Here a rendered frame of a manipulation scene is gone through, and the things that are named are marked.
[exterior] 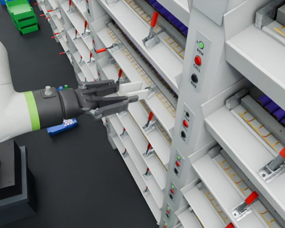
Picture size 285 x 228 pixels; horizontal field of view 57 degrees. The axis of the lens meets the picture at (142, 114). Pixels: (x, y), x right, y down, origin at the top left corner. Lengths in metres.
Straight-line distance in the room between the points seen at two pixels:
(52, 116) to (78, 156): 1.19
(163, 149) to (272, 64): 0.61
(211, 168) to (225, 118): 0.19
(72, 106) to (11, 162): 0.84
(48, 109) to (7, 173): 0.83
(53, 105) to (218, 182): 0.44
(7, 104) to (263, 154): 0.51
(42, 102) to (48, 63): 1.95
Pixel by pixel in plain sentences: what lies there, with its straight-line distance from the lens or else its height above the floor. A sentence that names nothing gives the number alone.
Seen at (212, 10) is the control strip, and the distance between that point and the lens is 0.45.
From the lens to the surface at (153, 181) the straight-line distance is 1.30.
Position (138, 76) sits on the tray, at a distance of 0.92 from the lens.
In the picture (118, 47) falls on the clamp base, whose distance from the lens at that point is 1.03.
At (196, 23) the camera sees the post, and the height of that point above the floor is 1.25.
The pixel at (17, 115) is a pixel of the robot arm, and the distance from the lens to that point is 0.61.
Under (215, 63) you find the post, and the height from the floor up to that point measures 1.21.
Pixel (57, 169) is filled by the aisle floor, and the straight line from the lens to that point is 1.79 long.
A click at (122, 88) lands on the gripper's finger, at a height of 0.99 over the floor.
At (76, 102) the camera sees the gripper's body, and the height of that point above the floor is 1.05.
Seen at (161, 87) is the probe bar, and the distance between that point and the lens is 0.83.
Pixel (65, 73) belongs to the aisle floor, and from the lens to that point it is 2.40.
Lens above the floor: 1.50
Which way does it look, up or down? 49 degrees down
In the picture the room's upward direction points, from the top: straight up
